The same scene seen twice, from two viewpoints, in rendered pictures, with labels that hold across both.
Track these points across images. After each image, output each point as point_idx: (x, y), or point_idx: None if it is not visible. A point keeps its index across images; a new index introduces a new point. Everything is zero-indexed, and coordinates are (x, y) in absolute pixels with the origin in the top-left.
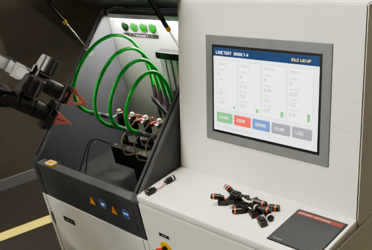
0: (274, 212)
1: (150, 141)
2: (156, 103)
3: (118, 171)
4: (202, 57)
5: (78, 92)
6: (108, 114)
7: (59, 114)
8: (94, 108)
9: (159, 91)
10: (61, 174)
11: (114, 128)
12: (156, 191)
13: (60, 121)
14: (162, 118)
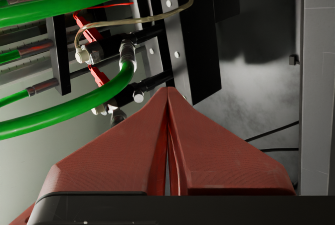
0: None
1: None
2: (61, 61)
3: (231, 93)
4: None
5: (24, 211)
6: (111, 120)
7: (82, 164)
8: (68, 108)
9: (19, 49)
10: (332, 173)
11: (133, 56)
12: None
13: (181, 130)
14: (98, 62)
